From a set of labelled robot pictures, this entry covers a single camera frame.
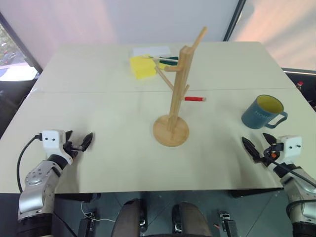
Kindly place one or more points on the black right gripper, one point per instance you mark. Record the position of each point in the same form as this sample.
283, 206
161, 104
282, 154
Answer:
271, 155

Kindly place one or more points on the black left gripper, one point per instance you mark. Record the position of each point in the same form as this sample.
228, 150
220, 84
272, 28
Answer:
74, 149

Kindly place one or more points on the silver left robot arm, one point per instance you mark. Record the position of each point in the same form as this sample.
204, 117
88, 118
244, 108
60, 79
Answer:
37, 187

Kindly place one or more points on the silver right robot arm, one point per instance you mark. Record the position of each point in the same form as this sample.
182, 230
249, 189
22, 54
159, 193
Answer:
300, 192

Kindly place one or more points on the wooden mug tree stand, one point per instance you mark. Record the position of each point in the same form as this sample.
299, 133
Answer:
176, 98

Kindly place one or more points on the blue mug yellow inside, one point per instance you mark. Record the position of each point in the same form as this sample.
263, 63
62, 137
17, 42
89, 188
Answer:
256, 116

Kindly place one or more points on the small red-capped object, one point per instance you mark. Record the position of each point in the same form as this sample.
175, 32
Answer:
300, 84

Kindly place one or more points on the black side table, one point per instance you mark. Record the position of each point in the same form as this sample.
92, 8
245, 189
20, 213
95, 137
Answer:
302, 84

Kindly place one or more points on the red marker pen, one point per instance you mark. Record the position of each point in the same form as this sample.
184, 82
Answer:
194, 99

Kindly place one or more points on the dark rounded shape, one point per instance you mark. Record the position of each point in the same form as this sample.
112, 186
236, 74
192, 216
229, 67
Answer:
193, 219
127, 219

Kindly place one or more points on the yellow sponge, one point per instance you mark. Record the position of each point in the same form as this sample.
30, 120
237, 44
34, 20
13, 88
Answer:
142, 66

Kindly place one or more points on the white paper sheet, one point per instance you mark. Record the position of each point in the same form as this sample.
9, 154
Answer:
153, 50

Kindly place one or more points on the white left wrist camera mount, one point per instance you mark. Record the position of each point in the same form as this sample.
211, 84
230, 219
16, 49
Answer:
51, 143

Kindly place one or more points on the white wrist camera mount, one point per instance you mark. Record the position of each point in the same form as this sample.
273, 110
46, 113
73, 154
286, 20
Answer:
292, 146
51, 143

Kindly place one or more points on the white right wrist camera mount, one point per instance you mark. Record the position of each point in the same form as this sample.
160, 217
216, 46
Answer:
292, 146

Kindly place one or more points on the black window frame bar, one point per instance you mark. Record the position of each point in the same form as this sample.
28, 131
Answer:
234, 19
22, 42

